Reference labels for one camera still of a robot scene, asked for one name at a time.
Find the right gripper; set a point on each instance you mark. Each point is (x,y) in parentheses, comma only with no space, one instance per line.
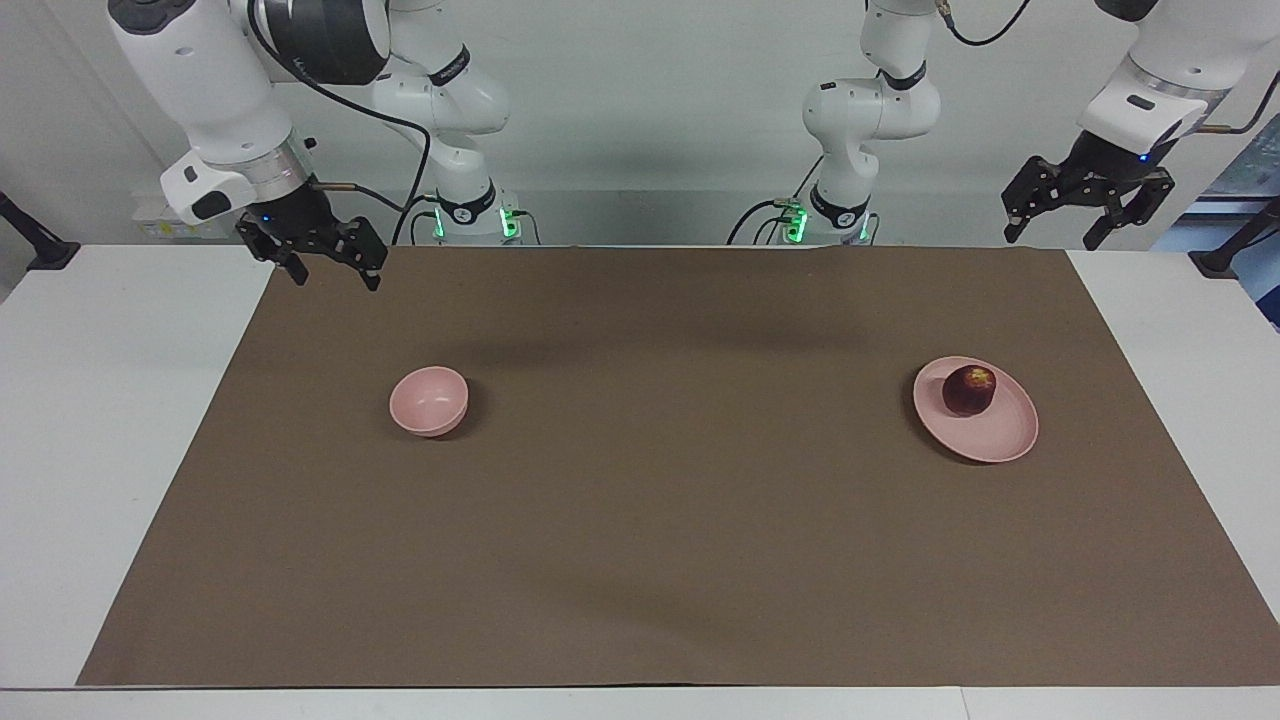
(295,212)

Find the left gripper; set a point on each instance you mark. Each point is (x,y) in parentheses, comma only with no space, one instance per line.
(1105,160)

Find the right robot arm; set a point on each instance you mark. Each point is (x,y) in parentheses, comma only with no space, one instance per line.
(210,90)

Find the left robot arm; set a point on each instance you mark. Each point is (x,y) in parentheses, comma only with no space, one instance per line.
(860,110)

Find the pink bowl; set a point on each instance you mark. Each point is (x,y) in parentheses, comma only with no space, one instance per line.
(428,402)

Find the dark red apple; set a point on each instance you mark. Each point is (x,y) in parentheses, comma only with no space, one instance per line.
(968,392)

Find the pink plate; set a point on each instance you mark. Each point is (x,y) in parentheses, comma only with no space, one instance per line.
(1000,435)

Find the black stand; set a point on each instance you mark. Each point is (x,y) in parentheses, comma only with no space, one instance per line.
(1215,262)
(45,252)

